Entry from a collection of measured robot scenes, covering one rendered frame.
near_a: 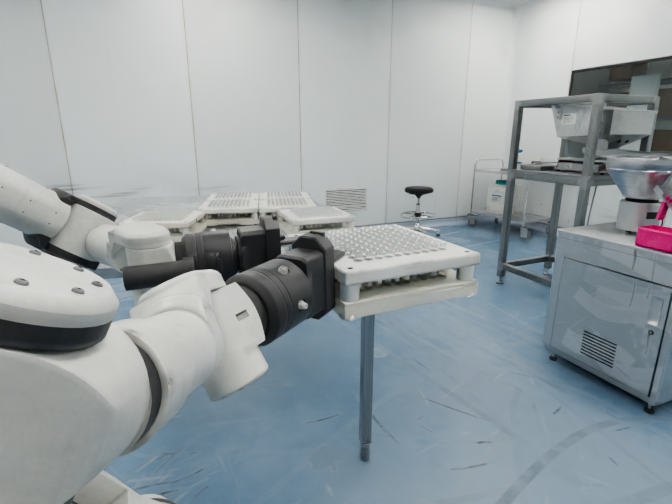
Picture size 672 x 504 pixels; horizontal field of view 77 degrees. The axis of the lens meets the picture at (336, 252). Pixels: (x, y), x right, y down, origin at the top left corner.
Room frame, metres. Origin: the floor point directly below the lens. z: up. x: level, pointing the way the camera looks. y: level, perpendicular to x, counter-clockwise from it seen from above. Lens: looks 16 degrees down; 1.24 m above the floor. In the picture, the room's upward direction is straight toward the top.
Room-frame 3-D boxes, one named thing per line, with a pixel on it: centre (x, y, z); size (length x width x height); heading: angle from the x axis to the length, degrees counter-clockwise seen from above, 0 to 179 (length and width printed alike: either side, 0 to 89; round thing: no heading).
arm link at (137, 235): (0.65, 0.31, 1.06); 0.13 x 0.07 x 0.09; 45
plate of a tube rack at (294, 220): (1.63, 0.08, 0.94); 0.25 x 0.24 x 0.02; 110
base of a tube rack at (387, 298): (0.70, -0.07, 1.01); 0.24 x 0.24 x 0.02; 26
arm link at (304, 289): (0.52, 0.05, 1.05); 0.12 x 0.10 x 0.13; 149
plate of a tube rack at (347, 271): (0.70, -0.07, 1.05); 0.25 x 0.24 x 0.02; 116
